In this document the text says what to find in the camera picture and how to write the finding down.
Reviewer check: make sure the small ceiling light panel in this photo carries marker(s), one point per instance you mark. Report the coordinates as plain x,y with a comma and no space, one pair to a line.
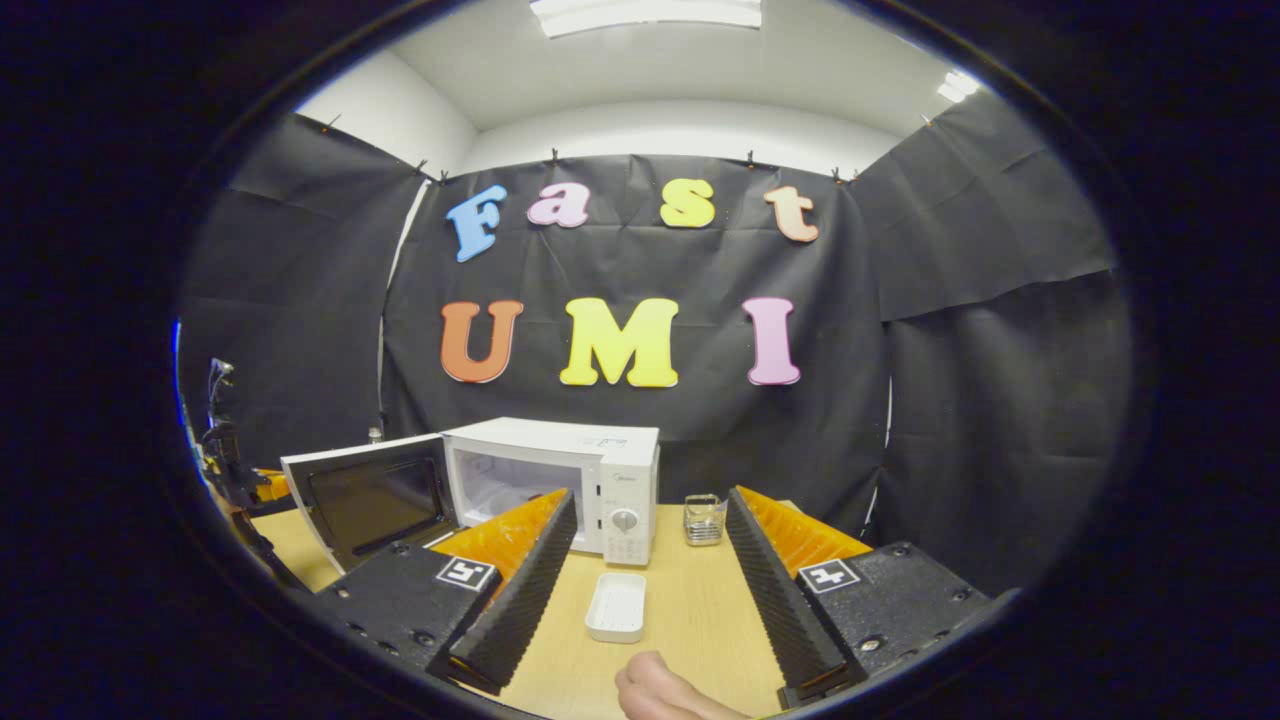
958,87

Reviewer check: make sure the black backdrop cloth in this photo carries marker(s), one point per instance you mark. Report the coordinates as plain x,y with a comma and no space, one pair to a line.
1000,420

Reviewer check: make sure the small white rectangular tray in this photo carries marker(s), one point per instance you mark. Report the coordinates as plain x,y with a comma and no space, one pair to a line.
615,607

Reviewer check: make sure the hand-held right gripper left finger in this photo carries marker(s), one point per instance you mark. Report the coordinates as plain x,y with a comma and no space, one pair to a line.
520,610

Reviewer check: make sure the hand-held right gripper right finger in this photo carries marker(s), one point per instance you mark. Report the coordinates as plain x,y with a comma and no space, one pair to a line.
780,600

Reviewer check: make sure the white microwave oven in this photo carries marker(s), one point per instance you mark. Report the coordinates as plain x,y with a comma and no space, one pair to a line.
560,445

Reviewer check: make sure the large ceiling light panel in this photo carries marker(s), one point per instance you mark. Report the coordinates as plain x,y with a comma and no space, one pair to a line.
645,12

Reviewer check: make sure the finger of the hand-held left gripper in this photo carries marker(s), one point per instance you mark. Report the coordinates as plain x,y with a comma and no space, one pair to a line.
272,487

